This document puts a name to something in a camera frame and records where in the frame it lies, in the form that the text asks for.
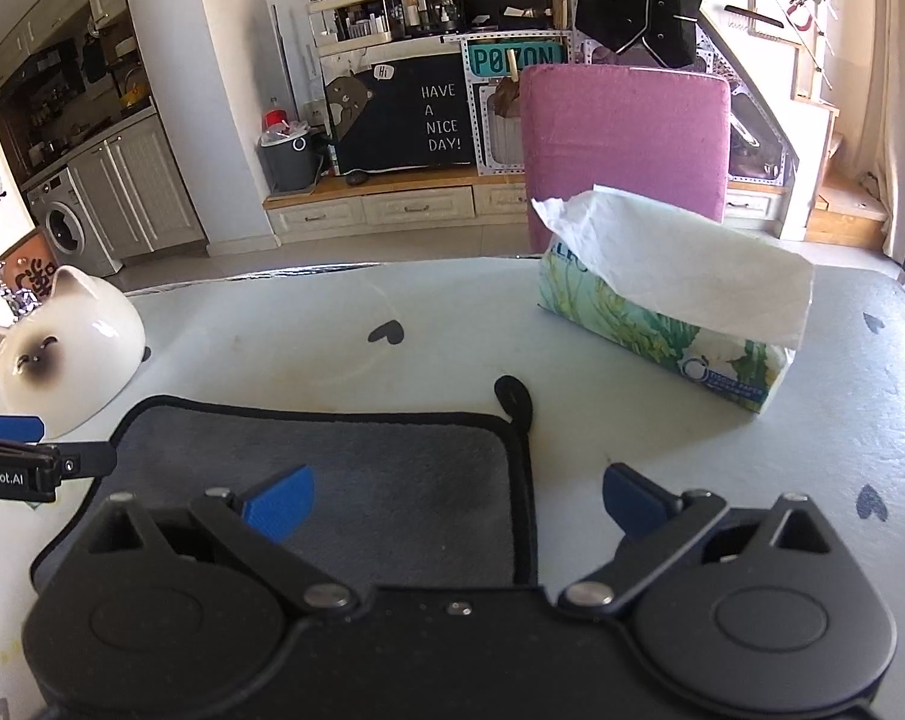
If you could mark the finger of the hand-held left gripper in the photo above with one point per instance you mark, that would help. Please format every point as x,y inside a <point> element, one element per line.
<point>10,427</point>
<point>85,460</point>

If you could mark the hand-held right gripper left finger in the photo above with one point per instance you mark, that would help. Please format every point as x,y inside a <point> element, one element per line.
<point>281,501</point>

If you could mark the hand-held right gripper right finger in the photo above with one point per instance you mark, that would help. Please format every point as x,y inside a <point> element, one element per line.
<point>636,504</point>

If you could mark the grey towel with black edge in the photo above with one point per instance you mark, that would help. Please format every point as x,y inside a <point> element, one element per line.
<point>392,480</point>

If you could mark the white cat-shaped ceramic bowl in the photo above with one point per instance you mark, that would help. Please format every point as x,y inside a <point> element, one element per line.
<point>70,345</point>

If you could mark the orange printed chair back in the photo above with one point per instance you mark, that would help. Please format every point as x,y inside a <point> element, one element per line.
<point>25,266</point>

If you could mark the green floral tissue pack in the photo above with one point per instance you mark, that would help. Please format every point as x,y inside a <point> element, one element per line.
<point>632,315</point>

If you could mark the silver washing machine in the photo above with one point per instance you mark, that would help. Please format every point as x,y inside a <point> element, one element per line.
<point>66,229</point>

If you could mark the white tissue sheet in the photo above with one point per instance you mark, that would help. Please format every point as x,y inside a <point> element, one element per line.
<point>692,270</point>

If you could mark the cream kitchen base cabinets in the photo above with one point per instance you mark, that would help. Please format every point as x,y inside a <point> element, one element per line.
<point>137,195</point>

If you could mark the cream low drawer cabinet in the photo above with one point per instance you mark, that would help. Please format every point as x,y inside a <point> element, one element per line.
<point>392,206</point>

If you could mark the black computer mouse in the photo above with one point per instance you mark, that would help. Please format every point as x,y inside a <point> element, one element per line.
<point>357,178</point>

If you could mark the grey trash bin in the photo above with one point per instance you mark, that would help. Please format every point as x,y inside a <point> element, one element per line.
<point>291,161</point>

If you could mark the pink chair back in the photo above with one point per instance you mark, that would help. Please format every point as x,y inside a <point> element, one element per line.
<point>624,135</point>

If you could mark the black printed cloth banner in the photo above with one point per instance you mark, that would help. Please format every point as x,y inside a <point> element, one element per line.
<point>415,112</point>

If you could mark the teal sign plate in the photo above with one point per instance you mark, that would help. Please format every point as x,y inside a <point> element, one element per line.
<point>512,60</point>

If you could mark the white rack with bottles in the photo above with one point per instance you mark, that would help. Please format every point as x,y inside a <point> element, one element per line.
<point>351,15</point>

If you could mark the black vest with white piping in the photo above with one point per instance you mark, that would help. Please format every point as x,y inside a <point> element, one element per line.
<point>639,0</point>

